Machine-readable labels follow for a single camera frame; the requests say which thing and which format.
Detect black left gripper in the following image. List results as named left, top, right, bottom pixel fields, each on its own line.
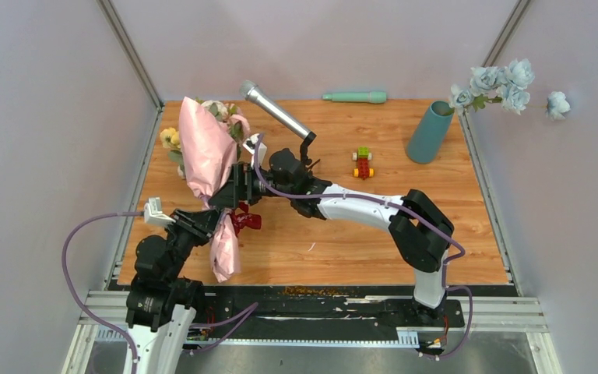
left=164, top=206, right=225, bottom=283

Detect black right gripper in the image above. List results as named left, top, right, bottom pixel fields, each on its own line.
left=209, top=162, right=294, bottom=210

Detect dark red printed ribbon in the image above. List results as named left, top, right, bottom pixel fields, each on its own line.
left=229, top=202, right=262, bottom=237

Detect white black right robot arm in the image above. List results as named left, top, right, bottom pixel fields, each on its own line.
left=209, top=148, right=454, bottom=326

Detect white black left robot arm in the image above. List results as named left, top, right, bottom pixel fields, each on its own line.
left=124, top=201, right=222, bottom=373

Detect teal cylindrical vase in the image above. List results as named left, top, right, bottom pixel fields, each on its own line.
left=406, top=101, right=454, bottom=164

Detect light blue artificial flowers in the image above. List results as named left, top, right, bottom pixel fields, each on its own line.
left=448, top=58, right=572, bottom=122

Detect black microphone tripod stand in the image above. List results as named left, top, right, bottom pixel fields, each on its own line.
left=300, top=132, right=320, bottom=171

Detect silver microphone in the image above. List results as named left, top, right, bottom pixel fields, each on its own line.
left=239, top=80, right=315, bottom=141

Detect toy brick car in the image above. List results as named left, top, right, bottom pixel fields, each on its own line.
left=352, top=146, right=375, bottom=179

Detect mint green toy microphone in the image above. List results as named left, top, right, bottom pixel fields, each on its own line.
left=322, top=90, right=387, bottom=104

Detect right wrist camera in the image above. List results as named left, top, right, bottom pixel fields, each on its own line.
left=242, top=133, right=268, bottom=168

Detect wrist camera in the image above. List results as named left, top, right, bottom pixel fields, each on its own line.
left=242, top=133, right=268, bottom=168
left=143, top=197, right=176, bottom=228

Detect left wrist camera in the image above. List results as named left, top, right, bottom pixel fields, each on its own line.
left=143, top=197, right=176, bottom=228

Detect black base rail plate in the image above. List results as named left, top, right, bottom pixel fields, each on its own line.
left=105, top=280, right=519, bottom=344

